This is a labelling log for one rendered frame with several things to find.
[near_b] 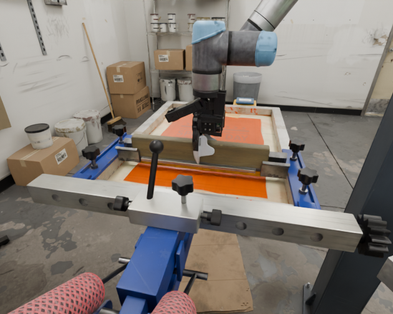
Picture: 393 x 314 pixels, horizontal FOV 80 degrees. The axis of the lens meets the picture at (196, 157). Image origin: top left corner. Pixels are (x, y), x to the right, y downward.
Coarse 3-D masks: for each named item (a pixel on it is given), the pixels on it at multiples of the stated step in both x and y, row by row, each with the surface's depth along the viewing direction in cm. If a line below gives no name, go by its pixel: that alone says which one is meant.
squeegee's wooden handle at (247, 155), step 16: (144, 144) 71; (176, 144) 69; (208, 144) 67; (224, 144) 66; (240, 144) 66; (256, 144) 66; (192, 160) 70; (208, 160) 69; (224, 160) 68; (240, 160) 67; (256, 160) 66
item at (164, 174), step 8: (184, 120) 112; (168, 128) 103; (176, 128) 103; (136, 168) 75; (144, 168) 75; (160, 168) 75; (168, 168) 75; (176, 168) 75; (184, 168) 75; (128, 176) 71; (136, 176) 71; (144, 176) 71; (160, 176) 71; (168, 176) 71; (176, 176) 71; (192, 176) 71; (160, 184) 67; (168, 184) 67
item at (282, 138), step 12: (168, 108) 119; (228, 108) 120; (240, 108) 118; (252, 108) 117; (264, 108) 116; (276, 108) 116; (156, 120) 103; (276, 120) 102; (144, 132) 92; (276, 132) 93; (276, 144) 90; (288, 144) 82; (108, 168) 69; (96, 180) 63; (288, 192) 61; (288, 204) 55
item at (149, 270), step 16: (144, 240) 39; (160, 240) 39; (176, 240) 39; (144, 256) 37; (160, 256) 37; (128, 272) 34; (144, 272) 34; (160, 272) 34; (128, 288) 32; (144, 288) 32; (160, 288) 33
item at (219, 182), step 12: (228, 120) 112; (240, 120) 112; (252, 120) 112; (252, 132) 100; (204, 180) 69; (216, 180) 69; (228, 180) 69; (240, 180) 69; (252, 180) 69; (264, 180) 69; (216, 192) 64; (228, 192) 64; (240, 192) 64; (252, 192) 64; (264, 192) 64
